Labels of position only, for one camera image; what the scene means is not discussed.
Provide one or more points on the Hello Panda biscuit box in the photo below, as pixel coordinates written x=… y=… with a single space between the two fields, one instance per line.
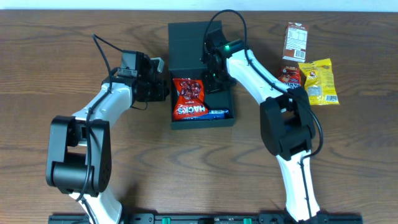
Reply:
x=290 y=76

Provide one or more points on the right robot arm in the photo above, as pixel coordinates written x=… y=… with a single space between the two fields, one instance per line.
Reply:
x=286 y=120

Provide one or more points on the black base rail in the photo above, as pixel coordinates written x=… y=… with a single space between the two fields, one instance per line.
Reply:
x=264 y=218

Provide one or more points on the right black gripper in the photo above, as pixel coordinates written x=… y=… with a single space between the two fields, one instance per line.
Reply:
x=216 y=82

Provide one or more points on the yellow snack bag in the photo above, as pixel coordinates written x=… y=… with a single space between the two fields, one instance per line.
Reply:
x=319 y=84

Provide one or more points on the brown drink carton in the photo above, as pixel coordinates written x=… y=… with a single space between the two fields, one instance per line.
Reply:
x=295 y=44

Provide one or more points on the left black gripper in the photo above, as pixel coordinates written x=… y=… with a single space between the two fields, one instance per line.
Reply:
x=158 y=91

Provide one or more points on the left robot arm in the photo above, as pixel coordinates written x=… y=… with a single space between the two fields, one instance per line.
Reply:
x=79 y=159

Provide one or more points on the blue cookie packet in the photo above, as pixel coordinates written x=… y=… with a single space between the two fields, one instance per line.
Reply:
x=211 y=115

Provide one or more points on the red Hacks candy bag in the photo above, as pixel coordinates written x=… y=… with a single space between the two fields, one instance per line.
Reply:
x=191 y=99

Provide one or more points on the black gift box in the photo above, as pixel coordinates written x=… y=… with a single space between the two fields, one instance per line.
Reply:
x=185 y=52

